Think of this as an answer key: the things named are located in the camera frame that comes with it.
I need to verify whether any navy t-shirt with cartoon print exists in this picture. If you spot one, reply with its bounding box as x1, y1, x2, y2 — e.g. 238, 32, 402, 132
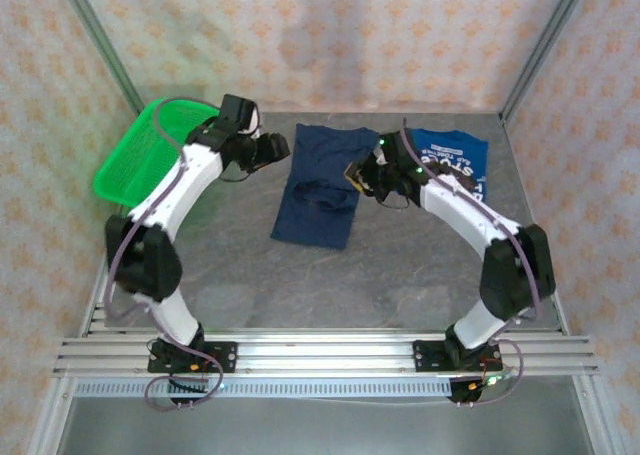
269, 122, 381, 251

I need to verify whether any green plastic basket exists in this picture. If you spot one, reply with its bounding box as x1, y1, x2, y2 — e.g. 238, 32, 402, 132
92, 97, 222, 209

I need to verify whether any blue t-shirt with white lettering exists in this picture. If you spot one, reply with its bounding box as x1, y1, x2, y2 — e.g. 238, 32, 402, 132
407, 127, 490, 205

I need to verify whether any aluminium frame post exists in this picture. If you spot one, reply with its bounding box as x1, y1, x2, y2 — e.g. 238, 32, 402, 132
53, 0, 152, 124
500, 0, 596, 121

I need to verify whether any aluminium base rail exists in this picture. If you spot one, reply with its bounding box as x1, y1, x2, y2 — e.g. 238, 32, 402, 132
52, 332, 600, 377

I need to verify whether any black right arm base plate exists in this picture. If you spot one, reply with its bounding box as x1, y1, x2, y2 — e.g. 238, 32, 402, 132
412, 338, 504, 375

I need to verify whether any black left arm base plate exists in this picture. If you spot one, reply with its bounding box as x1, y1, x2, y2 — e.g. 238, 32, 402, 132
147, 341, 239, 375

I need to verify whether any slotted grey cable duct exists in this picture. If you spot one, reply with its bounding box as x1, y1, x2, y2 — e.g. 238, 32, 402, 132
73, 377, 452, 399

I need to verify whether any black electronics mount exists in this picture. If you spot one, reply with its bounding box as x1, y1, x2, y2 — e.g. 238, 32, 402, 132
448, 377, 496, 407

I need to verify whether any aluminium frame leg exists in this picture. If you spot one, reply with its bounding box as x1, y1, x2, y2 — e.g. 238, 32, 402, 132
572, 374, 626, 455
27, 374, 76, 455

